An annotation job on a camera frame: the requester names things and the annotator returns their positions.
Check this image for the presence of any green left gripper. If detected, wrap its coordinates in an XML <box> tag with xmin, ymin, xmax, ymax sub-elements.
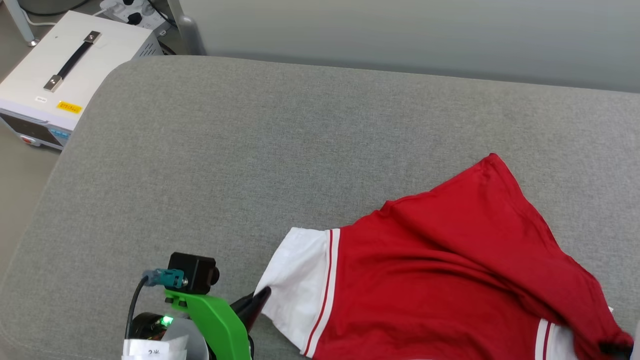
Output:
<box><xmin>164</xmin><ymin>286</ymin><xmax>273</xmax><ymax>360</ymax></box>

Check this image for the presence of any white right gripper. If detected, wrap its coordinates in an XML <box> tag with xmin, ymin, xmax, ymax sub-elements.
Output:
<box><xmin>599</xmin><ymin>320</ymin><xmax>640</xmax><ymax>360</ymax></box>

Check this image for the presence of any red and white garment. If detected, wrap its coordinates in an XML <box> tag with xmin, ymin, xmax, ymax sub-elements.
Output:
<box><xmin>254</xmin><ymin>152</ymin><xmax>636</xmax><ymax>360</ymax></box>

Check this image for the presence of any white paper tag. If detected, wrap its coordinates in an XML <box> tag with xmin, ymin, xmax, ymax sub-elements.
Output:
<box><xmin>122</xmin><ymin>334</ymin><xmax>190</xmax><ymax>360</ymax></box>

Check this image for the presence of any white power supply box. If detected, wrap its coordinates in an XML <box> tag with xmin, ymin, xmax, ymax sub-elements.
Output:
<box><xmin>0</xmin><ymin>10</ymin><xmax>164</xmax><ymax>151</ymax></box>

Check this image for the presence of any white power strip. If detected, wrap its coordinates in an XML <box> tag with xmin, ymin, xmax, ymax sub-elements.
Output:
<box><xmin>99</xmin><ymin>0</ymin><xmax>169</xmax><ymax>32</ymax></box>

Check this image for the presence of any white table leg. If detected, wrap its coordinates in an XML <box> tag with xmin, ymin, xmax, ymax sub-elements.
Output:
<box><xmin>2</xmin><ymin>0</ymin><xmax>40</xmax><ymax>47</ymax></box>

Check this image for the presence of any black cable with teal plug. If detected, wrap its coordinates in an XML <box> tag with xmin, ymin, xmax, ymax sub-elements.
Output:
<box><xmin>125</xmin><ymin>269</ymin><xmax>189</xmax><ymax>341</ymax></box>

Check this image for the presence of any grey partition post with foot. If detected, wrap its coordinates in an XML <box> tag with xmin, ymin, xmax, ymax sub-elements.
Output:
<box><xmin>166</xmin><ymin>0</ymin><xmax>207</xmax><ymax>56</ymax></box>

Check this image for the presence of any black strap handle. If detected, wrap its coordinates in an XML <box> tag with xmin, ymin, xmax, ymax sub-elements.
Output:
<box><xmin>43</xmin><ymin>31</ymin><xmax>102</xmax><ymax>93</ymax></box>

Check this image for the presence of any white floor cable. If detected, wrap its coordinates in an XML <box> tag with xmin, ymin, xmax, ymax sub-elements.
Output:
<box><xmin>22</xmin><ymin>6</ymin><xmax>103</xmax><ymax>27</ymax></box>

